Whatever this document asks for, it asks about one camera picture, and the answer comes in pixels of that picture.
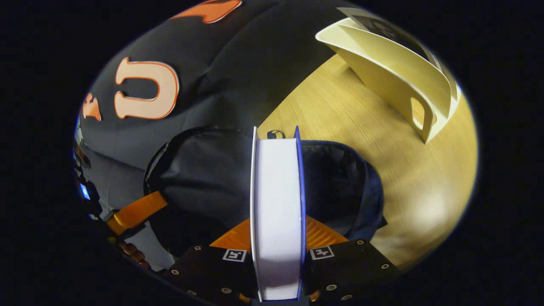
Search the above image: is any blue book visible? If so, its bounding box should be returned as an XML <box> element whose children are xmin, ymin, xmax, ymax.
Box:
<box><xmin>250</xmin><ymin>125</ymin><xmax>307</xmax><ymax>302</ymax></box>

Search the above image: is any white book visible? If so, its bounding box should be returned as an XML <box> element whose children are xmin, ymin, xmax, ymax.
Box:
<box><xmin>351</xmin><ymin>14</ymin><xmax>442</xmax><ymax>64</ymax></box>

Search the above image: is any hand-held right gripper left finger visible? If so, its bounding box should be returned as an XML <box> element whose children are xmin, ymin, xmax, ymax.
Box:
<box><xmin>161</xmin><ymin>218</ymin><xmax>258</xmax><ymax>305</ymax></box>

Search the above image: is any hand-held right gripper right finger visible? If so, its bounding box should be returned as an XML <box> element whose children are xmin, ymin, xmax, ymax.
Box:
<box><xmin>303</xmin><ymin>215</ymin><xmax>402</xmax><ymax>304</ymax></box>

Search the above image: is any white plastic bookshelf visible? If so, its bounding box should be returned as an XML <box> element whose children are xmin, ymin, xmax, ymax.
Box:
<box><xmin>315</xmin><ymin>7</ymin><xmax>462</xmax><ymax>144</ymax></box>

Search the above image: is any dark blue schoolbag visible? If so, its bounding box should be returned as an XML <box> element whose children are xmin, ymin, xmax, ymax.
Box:
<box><xmin>144</xmin><ymin>125</ymin><xmax>388</xmax><ymax>260</ymax></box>

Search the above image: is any brown bead bracelet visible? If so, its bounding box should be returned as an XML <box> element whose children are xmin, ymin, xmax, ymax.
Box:
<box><xmin>117</xmin><ymin>240</ymin><xmax>152</xmax><ymax>271</ymax></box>

